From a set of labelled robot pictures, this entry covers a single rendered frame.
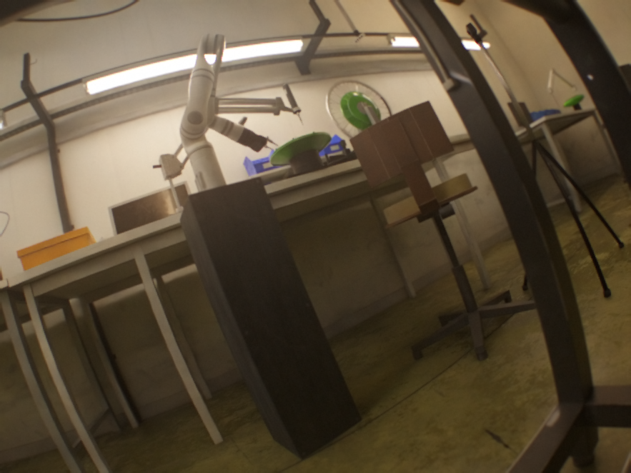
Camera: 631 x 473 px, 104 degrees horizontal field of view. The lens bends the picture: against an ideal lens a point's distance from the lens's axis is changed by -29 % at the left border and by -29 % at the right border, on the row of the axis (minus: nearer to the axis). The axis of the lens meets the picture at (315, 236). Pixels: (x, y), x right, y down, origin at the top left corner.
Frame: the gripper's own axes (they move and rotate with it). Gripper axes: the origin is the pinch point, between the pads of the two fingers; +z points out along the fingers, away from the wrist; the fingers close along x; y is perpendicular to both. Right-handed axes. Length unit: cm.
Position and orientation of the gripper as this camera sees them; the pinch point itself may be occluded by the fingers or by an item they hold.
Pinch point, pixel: (275, 147)
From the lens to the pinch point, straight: 157.7
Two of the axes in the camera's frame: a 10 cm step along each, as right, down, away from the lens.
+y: -0.9, 8.9, -4.4
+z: 7.9, 3.3, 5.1
